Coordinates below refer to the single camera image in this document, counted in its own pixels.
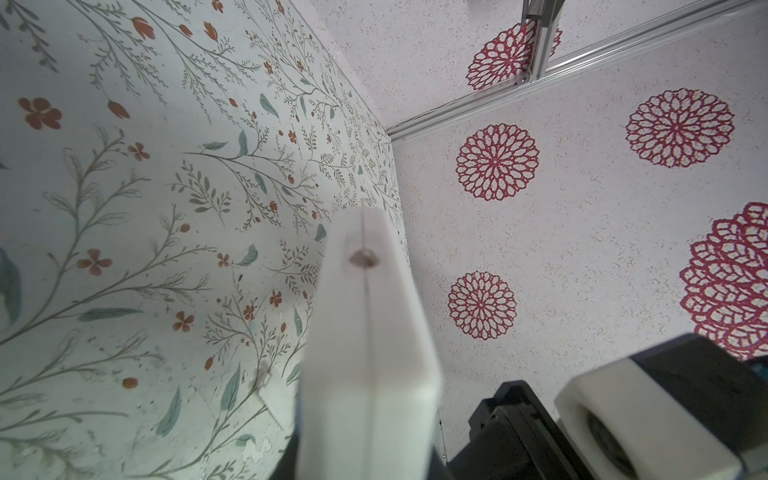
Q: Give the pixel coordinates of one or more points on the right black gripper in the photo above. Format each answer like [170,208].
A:
[512,436]

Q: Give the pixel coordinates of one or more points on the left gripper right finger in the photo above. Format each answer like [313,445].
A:
[438,469]

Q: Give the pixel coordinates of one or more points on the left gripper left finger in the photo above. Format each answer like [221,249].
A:
[286,466]

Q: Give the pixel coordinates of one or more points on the white battery compartment cover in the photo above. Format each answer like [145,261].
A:
[280,400]

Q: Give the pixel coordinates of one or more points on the white remote control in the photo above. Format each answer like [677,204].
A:
[371,381]

